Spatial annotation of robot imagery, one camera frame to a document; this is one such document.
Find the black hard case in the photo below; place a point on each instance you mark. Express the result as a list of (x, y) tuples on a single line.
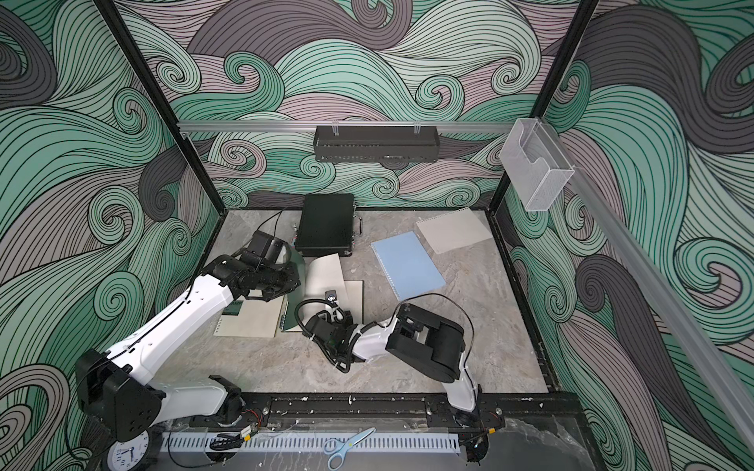
[(327, 225)]

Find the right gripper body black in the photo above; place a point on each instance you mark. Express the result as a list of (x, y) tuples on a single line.
[(347, 326)]

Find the dark green spiral notebook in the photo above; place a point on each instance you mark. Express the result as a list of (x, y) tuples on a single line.
[(319, 277)]

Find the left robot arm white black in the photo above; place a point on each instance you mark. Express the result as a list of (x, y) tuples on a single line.
[(116, 387)]

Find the clear plastic wall holder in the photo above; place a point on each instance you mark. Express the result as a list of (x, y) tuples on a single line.
[(536, 162)]

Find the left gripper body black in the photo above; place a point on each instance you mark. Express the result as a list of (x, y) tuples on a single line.
[(276, 283)]

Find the torn lined paper page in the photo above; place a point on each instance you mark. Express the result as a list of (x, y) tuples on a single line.
[(453, 230)]

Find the white slotted cable duct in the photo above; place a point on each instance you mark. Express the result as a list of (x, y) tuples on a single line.
[(378, 442)]

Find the round analog clock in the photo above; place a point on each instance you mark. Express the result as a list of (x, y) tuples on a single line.
[(128, 455)]

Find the aluminium rail back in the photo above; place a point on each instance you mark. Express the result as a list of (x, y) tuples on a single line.
[(273, 126)]

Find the beige spiral notebook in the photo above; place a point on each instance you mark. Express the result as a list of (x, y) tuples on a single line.
[(255, 319)]

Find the light blue scissors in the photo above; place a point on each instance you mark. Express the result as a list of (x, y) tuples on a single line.
[(337, 449)]

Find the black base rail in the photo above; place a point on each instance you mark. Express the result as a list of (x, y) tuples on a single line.
[(433, 411)]

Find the black wall tray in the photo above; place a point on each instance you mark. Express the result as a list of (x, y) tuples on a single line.
[(376, 144)]

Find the aluminium rail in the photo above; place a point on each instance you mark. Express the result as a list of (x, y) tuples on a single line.
[(598, 184), (273, 126)]

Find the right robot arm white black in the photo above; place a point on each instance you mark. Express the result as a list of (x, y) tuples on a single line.
[(429, 343)]

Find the aluminium rail right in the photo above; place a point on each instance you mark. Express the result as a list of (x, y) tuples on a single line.
[(598, 184)]

